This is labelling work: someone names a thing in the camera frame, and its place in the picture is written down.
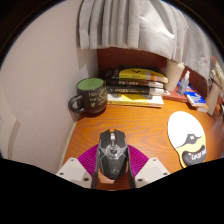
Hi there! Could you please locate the clear spray bottle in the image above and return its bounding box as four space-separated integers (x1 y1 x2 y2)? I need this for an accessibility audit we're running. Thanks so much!
177 70 191 97

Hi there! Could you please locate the blue book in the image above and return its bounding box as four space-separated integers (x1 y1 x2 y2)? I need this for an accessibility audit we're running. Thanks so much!
184 84 209 109

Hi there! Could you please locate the orange book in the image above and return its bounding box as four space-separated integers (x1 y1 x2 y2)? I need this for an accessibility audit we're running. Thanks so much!
196 104 210 114

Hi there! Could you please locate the dark grey computer mouse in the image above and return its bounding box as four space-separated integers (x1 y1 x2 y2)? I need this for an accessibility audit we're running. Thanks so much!
96 128 130 181

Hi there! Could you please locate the black book with white pages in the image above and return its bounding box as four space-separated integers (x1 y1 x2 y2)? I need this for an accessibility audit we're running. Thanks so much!
106 84 165 98

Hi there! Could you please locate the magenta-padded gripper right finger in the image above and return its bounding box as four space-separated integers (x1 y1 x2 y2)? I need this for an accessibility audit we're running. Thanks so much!
125 144 171 190

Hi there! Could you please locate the light grey curtain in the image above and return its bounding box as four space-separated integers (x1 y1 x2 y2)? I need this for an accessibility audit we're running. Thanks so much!
78 0 222 81

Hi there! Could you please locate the yellow and black book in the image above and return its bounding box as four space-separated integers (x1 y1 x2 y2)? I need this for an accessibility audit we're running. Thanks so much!
102 65 170 84

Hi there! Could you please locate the white and yellow book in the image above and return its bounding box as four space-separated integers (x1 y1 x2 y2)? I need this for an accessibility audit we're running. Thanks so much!
106 93 165 109

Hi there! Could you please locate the white yellow black mouse pad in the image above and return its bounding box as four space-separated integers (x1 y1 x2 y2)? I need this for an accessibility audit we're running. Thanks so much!
167 110 208 169

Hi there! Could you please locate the thin black book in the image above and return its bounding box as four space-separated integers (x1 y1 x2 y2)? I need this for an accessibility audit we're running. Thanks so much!
105 78 165 90

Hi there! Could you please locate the dark red book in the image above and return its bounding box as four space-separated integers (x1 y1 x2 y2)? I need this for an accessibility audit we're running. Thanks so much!
163 89 188 103

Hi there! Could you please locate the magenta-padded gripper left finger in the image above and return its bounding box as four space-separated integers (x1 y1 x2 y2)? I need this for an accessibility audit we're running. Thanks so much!
55 144 101 190

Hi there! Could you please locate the black cable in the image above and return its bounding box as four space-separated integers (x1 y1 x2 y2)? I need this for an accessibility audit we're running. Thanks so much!
217 103 224 118

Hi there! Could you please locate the dark mug with green inside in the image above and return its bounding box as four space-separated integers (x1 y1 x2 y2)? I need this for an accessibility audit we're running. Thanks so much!
67 77 108 115

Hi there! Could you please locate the cream jug vase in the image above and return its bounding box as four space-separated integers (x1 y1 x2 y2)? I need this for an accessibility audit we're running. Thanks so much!
206 78 223 117

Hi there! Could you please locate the cream lidded tumbler cup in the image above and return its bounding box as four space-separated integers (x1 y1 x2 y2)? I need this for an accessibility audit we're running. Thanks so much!
165 59 185 93

